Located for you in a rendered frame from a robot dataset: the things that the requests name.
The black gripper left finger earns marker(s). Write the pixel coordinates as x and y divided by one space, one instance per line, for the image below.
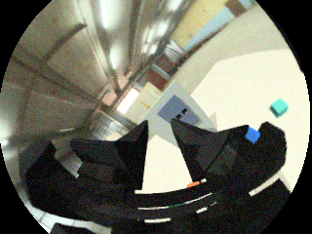
126 153

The grey panel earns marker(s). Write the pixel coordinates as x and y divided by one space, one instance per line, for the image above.
175 103

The blue flat square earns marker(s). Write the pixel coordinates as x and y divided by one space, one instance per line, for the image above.
252 135

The small teal cube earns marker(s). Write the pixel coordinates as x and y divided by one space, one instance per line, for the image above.
278 107

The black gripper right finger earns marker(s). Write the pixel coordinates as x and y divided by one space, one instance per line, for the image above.
200 148

